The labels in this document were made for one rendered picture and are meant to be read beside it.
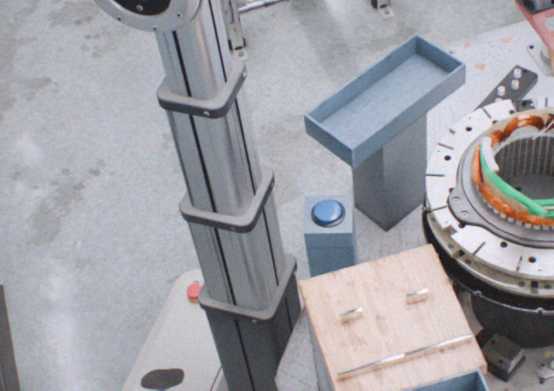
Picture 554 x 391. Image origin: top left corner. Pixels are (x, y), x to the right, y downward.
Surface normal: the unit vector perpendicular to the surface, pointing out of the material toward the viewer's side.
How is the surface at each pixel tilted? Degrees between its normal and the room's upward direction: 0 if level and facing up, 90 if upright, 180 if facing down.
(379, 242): 0
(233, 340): 90
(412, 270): 0
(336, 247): 90
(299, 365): 0
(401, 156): 90
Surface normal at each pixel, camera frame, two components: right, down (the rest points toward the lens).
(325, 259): -0.05, 0.77
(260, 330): -0.34, 0.75
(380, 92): -0.11, -0.63
